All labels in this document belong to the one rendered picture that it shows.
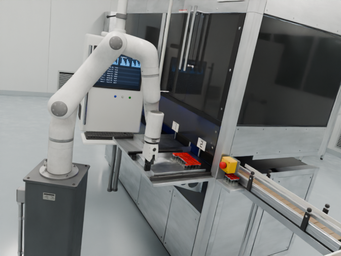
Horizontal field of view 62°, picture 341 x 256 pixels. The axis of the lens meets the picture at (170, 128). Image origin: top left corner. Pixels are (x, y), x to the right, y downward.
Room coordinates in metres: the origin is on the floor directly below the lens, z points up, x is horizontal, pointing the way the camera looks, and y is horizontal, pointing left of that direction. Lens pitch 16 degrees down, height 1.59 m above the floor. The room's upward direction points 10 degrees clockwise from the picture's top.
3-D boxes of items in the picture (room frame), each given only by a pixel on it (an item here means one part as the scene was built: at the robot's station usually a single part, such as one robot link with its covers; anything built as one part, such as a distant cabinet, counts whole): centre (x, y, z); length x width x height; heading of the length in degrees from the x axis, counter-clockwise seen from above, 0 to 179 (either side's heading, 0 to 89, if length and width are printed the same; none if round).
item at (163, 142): (1.94, 0.04, 0.90); 0.34 x 0.26 x 0.04; 121
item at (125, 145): (1.76, 0.02, 0.87); 0.70 x 0.48 x 0.02; 31
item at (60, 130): (1.37, 0.54, 1.16); 0.19 x 0.12 x 0.24; 13
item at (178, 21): (2.16, 0.06, 1.51); 0.47 x 0.01 x 0.59; 31
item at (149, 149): (1.44, 0.09, 1.03); 0.10 x 0.08 x 0.11; 31
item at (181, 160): (1.64, -0.11, 0.90); 0.18 x 0.02 x 0.05; 31
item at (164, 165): (1.59, -0.04, 0.90); 0.34 x 0.26 x 0.04; 121
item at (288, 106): (1.79, -0.73, 1.51); 0.85 x 0.01 x 0.59; 121
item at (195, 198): (2.43, 0.23, 0.73); 1.98 x 0.01 x 0.25; 31
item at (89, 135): (2.13, 0.45, 0.82); 0.40 x 0.14 x 0.02; 116
